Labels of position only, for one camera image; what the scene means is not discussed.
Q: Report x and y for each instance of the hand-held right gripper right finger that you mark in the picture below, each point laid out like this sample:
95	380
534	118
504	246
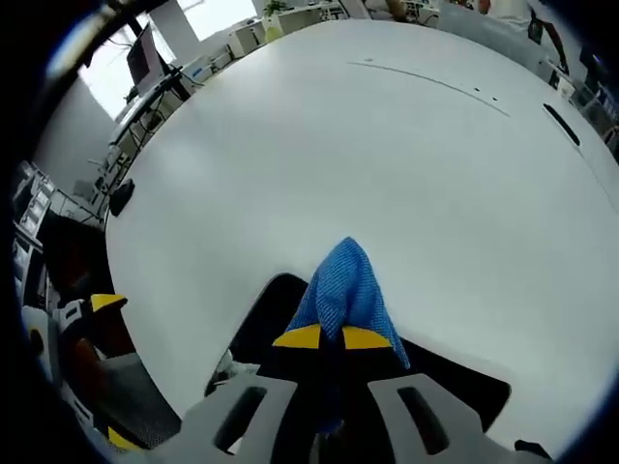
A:
387	425

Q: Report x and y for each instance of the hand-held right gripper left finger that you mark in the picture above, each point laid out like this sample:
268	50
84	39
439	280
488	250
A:
232	415

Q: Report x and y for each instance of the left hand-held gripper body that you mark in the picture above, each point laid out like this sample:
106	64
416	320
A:
41	343

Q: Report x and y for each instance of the blue cleaning cloth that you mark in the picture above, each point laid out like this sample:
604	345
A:
345	285

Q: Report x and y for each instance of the grey mesh office chair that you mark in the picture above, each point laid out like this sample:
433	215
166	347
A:
140	401

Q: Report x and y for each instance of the small black object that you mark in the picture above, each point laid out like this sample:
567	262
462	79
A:
122	197

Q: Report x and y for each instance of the dark object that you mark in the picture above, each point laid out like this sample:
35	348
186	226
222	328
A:
532	449

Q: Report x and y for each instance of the computer monitor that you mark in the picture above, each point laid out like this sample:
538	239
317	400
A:
144	58

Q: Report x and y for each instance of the green potted plant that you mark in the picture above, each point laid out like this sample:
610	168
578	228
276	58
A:
274	7

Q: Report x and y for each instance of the flat black device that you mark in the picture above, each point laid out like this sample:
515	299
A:
561	123

